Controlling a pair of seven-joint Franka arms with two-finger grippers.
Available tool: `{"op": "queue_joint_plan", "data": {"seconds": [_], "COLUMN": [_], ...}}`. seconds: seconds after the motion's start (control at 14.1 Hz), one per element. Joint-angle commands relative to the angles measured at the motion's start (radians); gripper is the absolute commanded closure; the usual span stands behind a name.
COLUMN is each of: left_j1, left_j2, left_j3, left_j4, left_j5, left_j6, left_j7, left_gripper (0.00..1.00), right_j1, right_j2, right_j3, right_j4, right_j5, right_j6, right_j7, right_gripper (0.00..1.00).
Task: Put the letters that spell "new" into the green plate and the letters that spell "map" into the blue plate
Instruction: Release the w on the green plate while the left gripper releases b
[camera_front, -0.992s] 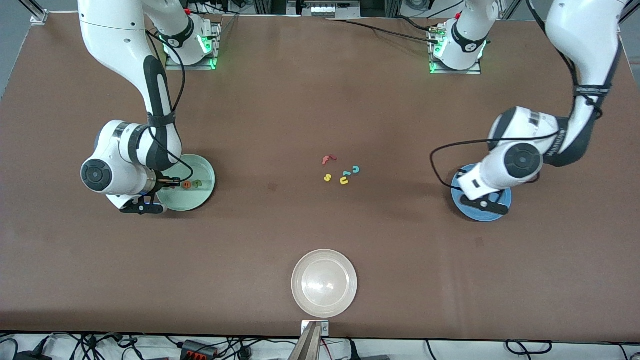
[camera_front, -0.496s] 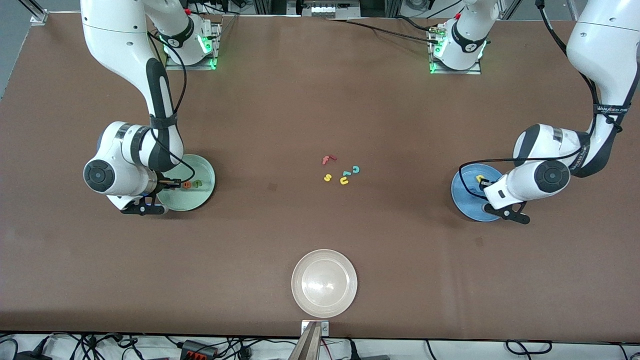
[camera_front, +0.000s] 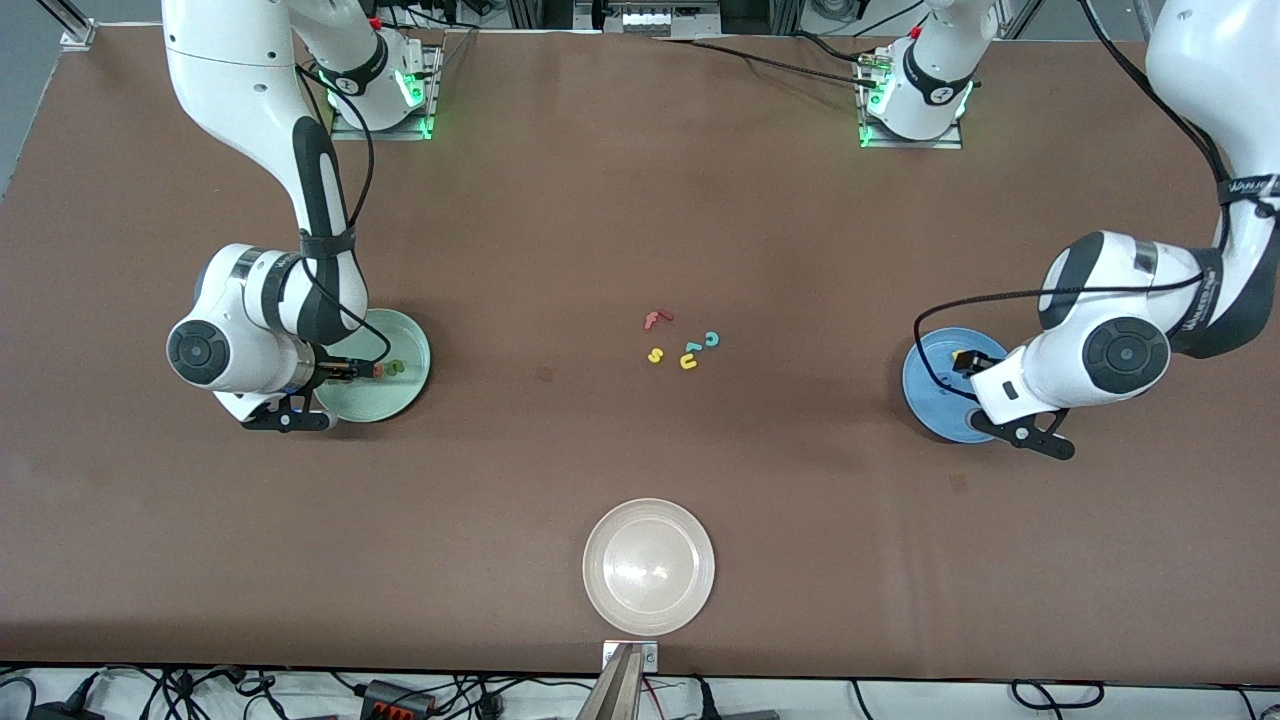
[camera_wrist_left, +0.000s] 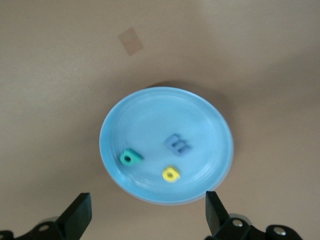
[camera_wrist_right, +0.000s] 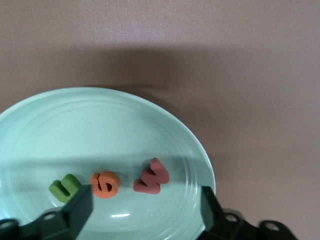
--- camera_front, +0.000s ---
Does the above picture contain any green plate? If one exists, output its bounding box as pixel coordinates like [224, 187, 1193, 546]
[315, 308, 433, 424]

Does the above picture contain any blue plate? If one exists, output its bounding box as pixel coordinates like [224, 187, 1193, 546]
[902, 327, 1011, 444]

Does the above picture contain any black orange power strip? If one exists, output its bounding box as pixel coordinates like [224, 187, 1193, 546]
[360, 680, 436, 720]

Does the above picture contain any white plate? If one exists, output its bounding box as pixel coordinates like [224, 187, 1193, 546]
[582, 498, 717, 637]

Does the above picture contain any grey terminal box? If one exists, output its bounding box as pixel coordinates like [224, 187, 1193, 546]
[600, 0, 723, 37]

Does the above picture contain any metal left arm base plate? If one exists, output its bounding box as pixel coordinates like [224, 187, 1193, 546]
[858, 45, 966, 151]

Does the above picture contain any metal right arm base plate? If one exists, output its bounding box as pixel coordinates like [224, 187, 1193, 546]
[335, 40, 442, 142]

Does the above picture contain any black tangled floor cable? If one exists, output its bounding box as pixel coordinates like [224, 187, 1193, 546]
[95, 665, 286, 720]

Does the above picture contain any black looped floor cable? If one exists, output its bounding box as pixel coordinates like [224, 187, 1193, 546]
[1008, 679, 1107, 713]

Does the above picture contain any short black table cable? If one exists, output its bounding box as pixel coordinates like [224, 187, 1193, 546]
[790, 30, 881, 63]

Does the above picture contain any black floor cable with plug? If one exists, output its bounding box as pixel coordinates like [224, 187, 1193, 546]
[440, 675, 601, 720]

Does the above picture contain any long black table cable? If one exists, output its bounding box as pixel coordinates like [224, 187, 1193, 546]
[650, 36, 886, 89]

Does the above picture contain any aluminium camera mount post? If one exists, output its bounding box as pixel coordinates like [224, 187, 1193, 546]
[577, 640, 661, 720]

